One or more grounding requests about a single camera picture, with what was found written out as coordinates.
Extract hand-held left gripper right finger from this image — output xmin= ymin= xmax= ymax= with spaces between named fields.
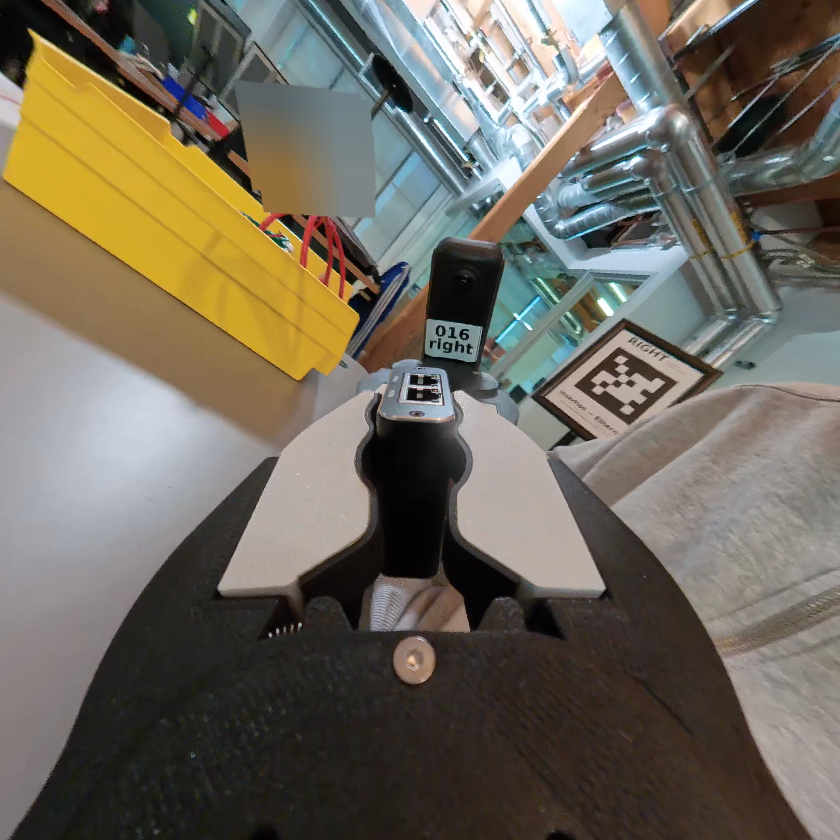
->
xmin=449 ymin=392 xmax=609 ymax=601

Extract blue striped bag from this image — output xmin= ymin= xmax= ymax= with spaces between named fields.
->
xmin=344 ymin=262 xmax=412 ymax=359

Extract yellow plastic bin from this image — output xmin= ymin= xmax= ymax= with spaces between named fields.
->
xmin=3 ymin=29 xmax=361 ymax=383

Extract silver ventilation ducts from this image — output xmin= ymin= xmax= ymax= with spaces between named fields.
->
xmin=308 ymin=0 xmax=840 ymax=368

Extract red ethernet cable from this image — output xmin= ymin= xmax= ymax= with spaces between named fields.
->
xmin=261 ymin=213 xmax=349 ymax=300

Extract framed marker sign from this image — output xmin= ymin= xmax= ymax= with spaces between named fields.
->
xmin=532 ymin=319 xmax=723 ymax=443

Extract green ethernet cable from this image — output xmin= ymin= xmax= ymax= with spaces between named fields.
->
xmin=239 ymin=210 xmax=294 ymax=254

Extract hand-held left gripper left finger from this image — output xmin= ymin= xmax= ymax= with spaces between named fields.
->
xmin=217 ymin=392 xmax=385 ymax=613

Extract person's grey jacket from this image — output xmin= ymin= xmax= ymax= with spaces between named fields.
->
xmin=548 ymin=381 xmax=840 ymax=840

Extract black network switch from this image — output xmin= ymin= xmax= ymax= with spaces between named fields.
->
xmin=374 ymin=369 xmax=460 ymax=580

